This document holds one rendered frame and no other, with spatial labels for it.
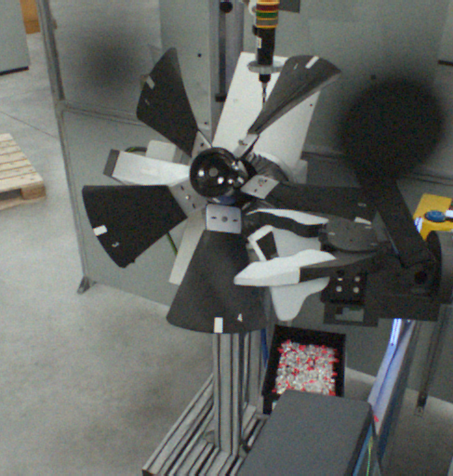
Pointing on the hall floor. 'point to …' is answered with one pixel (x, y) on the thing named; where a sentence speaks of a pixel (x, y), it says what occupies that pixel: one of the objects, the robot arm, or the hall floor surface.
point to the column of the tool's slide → (218, 61)
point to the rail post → (400, 400)
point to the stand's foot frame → (219, 465)
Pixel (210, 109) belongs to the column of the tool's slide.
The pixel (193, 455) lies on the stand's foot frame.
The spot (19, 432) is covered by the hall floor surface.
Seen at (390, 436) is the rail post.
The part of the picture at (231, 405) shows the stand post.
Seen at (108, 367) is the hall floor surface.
